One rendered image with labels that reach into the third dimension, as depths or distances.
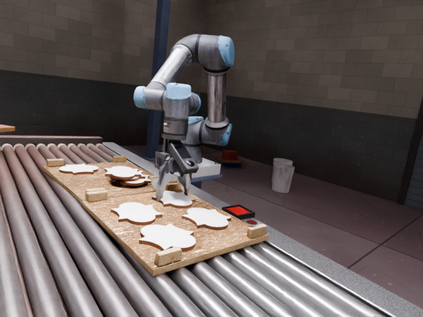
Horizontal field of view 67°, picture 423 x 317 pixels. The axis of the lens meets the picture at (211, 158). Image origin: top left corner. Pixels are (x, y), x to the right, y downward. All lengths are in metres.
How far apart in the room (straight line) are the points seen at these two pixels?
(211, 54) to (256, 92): 5.38
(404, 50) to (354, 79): 0.77
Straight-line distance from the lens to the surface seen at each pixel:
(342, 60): 5.89
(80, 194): 1.06
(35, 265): 0.74
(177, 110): 0.96
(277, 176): 4.67
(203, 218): 0.89
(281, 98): 6.36
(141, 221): 0.85
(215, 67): 1.39
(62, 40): 6.23
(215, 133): 1.55
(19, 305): 0.64
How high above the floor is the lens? 1.29
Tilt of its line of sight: 12 degrees down
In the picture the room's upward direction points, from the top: 7 degrees clockwise
